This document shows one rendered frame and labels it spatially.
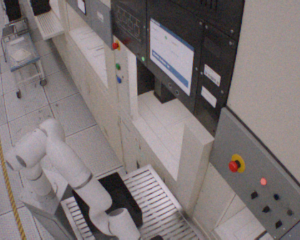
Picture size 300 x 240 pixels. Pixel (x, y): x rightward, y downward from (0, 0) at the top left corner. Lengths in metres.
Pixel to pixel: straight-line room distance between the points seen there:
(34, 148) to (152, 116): 1.00
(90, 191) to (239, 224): 0.81
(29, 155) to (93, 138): 1.92
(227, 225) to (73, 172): 0.84
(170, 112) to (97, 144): 1.16
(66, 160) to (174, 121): 1.02
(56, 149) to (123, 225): 0.37
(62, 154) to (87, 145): 1.95
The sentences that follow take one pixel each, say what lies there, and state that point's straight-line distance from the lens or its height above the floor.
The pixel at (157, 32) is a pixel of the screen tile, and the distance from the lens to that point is 1.10.
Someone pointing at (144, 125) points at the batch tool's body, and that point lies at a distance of 1.75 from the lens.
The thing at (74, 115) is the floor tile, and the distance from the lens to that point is 3.14.
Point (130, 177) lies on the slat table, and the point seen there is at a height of 0.76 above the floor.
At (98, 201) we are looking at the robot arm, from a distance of 0.96.
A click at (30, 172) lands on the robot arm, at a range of 1.49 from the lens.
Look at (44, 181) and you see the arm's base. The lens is 1.58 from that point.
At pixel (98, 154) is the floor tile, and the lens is 2.73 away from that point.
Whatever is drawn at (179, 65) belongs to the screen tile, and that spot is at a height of 1.56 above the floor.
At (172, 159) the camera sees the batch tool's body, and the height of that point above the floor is 0.87.
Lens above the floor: 2.15
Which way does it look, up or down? 46 degrees down
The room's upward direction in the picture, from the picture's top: straight up
